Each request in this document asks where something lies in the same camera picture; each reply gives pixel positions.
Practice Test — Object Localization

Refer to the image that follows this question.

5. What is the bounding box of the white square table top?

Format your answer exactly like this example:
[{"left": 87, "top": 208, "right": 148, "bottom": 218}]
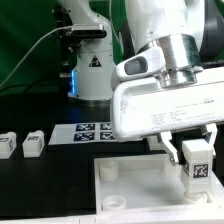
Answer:
[{"left": 94, "top": 154, "right": 224, "bottom": 224}]

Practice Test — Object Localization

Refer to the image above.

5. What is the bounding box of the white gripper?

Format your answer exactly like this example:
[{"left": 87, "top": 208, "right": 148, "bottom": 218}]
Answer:
[{"left": 110, "top": 67, "right": 224, "bottom": 166}]

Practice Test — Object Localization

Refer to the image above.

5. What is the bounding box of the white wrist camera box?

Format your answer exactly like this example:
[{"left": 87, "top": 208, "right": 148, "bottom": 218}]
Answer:
[{"left": 111, "top": 47, "right": 165, "bottom": 90}]

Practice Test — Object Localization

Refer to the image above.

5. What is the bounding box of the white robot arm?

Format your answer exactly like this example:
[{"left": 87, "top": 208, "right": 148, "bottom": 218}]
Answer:
[{"left": 60, "top": 0, "right": 224, "bottom": 145}]

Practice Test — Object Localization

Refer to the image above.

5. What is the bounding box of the black cable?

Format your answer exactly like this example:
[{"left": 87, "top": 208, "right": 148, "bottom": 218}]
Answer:
[{"left": 0, "top": 77, "right": 62, "bottom": 98}]

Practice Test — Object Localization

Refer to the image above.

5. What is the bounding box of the white sheet with tags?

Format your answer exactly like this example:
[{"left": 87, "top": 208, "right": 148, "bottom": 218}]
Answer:
[{"left": 49, "top": 122, "right": 115, "bottom": 145}]

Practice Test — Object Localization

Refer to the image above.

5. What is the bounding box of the white cable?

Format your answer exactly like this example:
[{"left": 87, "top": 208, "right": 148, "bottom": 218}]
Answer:
[{"left": 0, "top": 25, "right": 74, "bottom": 90}]

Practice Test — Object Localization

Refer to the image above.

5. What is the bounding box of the black camera on stand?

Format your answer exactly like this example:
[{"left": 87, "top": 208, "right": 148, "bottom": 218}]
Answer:
[{"left": 51, "top": 5, "right": 108, "bottom": 98}]

